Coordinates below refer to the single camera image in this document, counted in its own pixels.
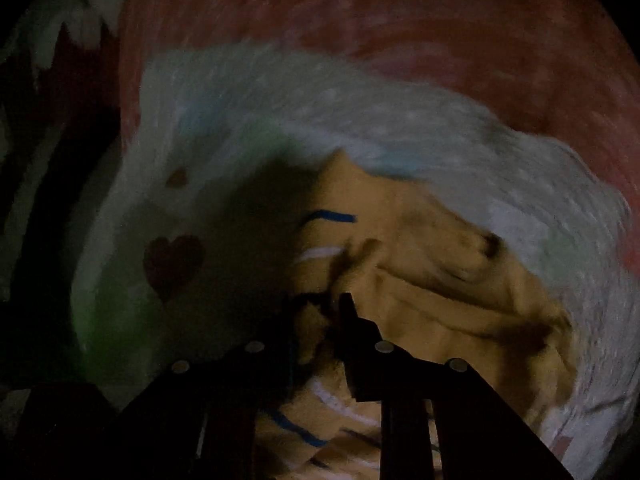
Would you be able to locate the white textured blanket with hearts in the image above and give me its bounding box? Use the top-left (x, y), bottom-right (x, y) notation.
top-left (70, 42), bottom-right (640, 471)

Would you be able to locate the red patterned bedsheet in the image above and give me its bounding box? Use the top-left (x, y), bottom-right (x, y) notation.
top-left (0, 0), bottom-right (640, 271)

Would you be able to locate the white cloth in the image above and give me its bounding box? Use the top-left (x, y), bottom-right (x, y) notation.
top-left (20, 0), bottom-right (143, 68)

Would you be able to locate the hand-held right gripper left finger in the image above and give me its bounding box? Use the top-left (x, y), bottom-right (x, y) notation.
top-left (100, 291), bottom-right (331, 480)

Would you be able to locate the yellow striped shirt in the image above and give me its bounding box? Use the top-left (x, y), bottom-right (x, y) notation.
top-left (252, 150), bottom-right (576, 480)

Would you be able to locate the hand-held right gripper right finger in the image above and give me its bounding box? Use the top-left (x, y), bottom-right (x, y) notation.
top-left (338, 292), bottom-right (576, 480)

